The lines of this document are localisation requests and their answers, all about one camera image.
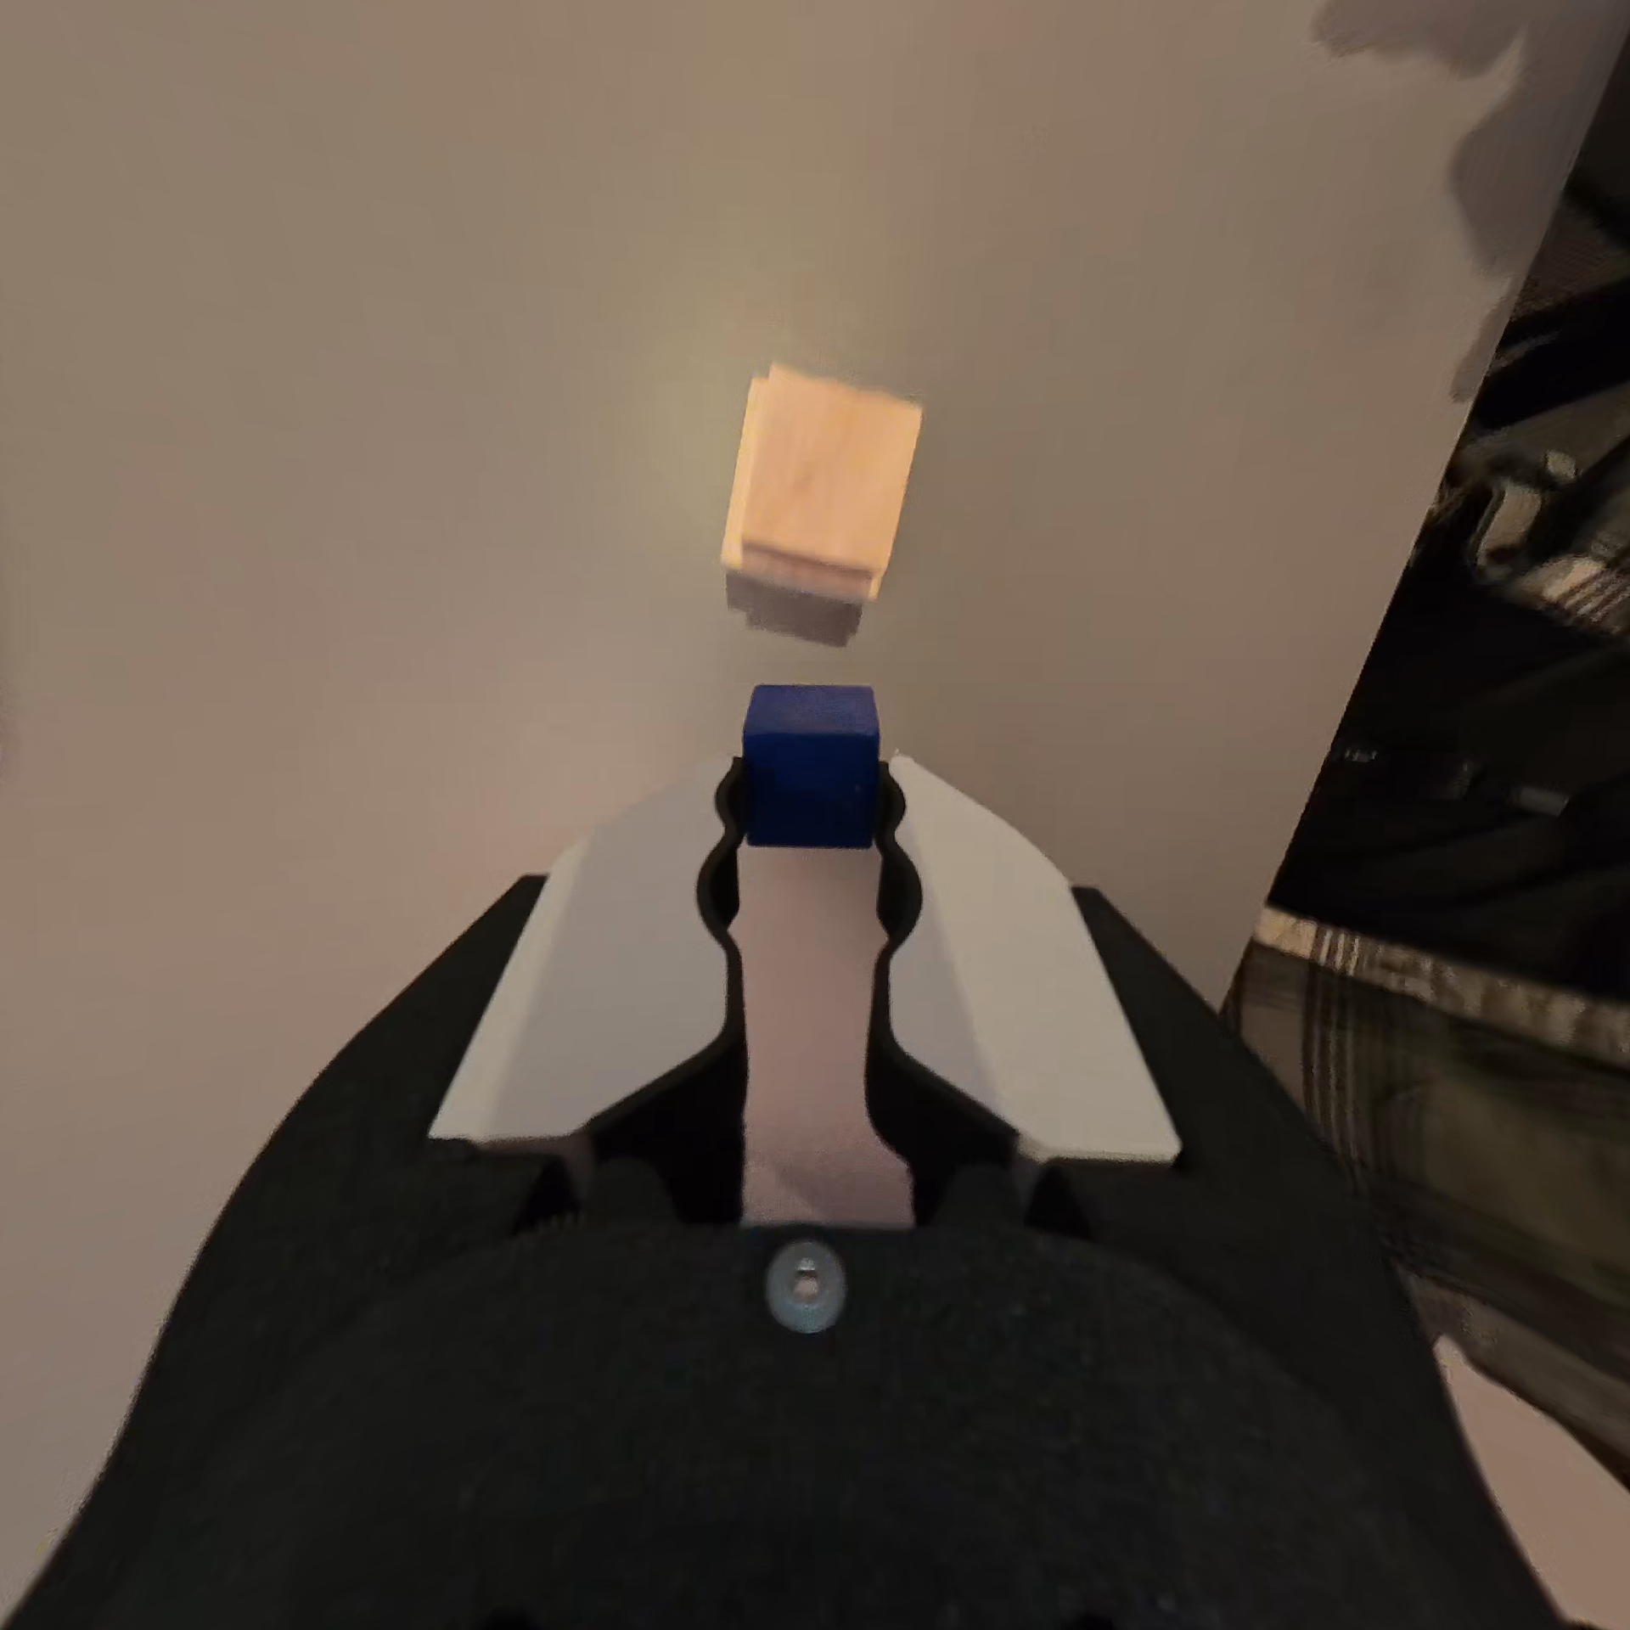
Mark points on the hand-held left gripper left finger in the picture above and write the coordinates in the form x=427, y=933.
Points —
x=586, y=994

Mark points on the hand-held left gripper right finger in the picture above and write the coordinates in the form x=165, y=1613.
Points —
x=1019, y=994

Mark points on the dark blue small cube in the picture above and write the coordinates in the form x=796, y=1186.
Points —
x=809, y=765

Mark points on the light wooden cube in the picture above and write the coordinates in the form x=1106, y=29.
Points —
x=821, y=472

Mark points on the plaid shirt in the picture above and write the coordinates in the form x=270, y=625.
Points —
x=1438, y=1083

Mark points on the black zip jacket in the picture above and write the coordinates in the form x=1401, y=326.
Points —
x=1463, y=790

